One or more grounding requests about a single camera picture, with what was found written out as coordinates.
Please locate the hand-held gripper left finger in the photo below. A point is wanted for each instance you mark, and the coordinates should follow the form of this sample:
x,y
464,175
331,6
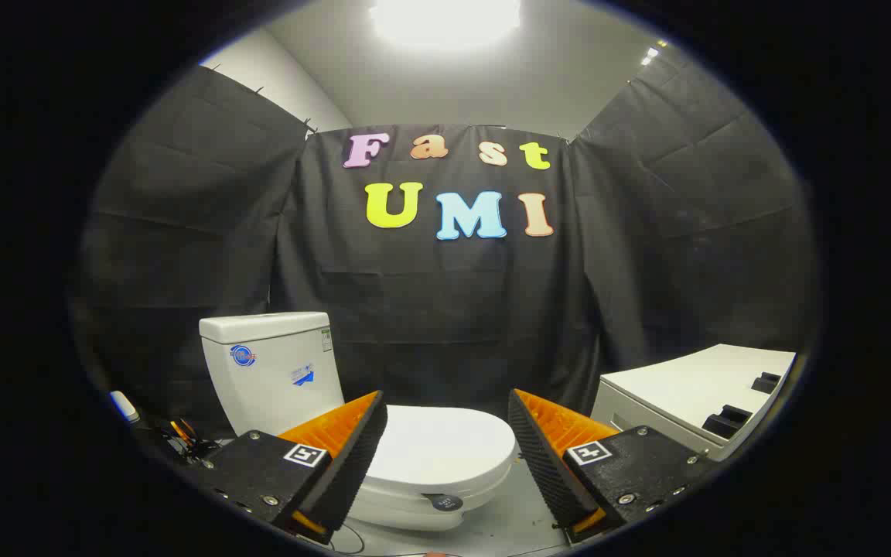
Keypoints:
x,y
353,456

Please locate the white toilet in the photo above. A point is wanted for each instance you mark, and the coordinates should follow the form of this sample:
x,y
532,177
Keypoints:
x,y
267,371

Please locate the white drawer cabinet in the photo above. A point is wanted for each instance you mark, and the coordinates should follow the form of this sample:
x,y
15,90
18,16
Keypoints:
x,y
677,387

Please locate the round black lid pull tab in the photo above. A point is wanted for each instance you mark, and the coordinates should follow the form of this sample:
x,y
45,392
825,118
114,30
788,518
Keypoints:
x,y
446,503

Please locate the orange and black tool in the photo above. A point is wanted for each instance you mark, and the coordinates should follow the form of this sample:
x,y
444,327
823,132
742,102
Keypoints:
x,y
186,437

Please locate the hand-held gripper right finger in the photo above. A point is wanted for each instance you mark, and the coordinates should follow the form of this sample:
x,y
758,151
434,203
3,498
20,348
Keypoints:
x,y
542,456

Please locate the small white device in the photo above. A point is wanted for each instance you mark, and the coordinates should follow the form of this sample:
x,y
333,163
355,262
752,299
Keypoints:
x,y
124,407

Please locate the white toilet lid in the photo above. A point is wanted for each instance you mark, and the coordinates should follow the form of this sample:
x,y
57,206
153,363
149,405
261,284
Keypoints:
x,y
445,445

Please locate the black backdrop cloth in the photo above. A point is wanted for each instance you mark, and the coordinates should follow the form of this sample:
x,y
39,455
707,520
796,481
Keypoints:
x,y
453,309

